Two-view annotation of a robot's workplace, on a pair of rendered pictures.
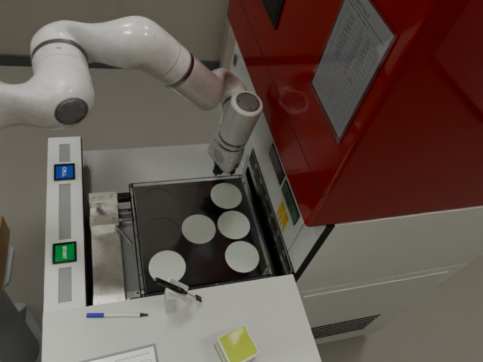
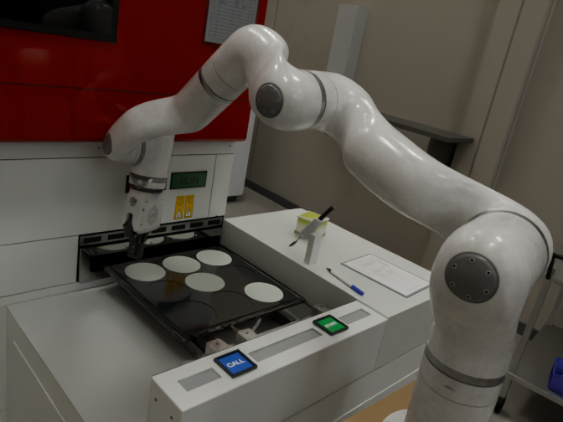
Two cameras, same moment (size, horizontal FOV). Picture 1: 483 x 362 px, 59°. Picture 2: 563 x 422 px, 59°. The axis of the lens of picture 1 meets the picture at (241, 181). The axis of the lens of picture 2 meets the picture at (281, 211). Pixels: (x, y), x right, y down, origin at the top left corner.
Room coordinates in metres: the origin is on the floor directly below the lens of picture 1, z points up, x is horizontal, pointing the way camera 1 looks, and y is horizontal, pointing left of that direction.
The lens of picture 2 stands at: (0.89, 1.20, 1.50)
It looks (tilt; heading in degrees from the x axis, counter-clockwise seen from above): 18 degrees down; 250
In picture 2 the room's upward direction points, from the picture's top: 11 degrees clockwise
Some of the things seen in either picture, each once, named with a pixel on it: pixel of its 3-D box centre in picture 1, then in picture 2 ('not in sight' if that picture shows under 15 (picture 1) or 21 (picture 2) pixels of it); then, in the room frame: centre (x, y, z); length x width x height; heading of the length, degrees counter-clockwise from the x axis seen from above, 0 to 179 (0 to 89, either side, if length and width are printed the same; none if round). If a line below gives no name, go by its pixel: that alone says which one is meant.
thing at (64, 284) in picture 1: (67, 225); (282, 373); (0.54, 0.43, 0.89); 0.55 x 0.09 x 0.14; 27
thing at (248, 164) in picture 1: (263, 217); (157, 251); (0.76, -0.10, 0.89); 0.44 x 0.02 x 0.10; 27
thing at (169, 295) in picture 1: (177, 295); (310, 237); (0.38, 0.07, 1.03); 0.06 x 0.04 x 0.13; 117
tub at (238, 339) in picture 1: (236, 349); (311, 226); (0.31, -0.10, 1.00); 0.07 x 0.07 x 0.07; 42
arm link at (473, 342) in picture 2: not in sight; (479, 298); (0.39, 0.70, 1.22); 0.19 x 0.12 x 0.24; 35
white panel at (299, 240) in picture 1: (261, 148); (95, 214); (0.92, -0.03, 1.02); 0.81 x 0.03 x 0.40; 27
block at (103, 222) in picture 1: (104, 222); (253, 344); (0.58, 0.34, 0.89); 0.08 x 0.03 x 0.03; 117
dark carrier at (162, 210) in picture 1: (198, 228); (204, 282); (0.65, 0.08, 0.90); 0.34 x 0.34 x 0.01; 27
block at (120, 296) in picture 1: (109, 302); (327, 316); (0.37, 0.23, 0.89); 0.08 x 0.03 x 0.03; 117
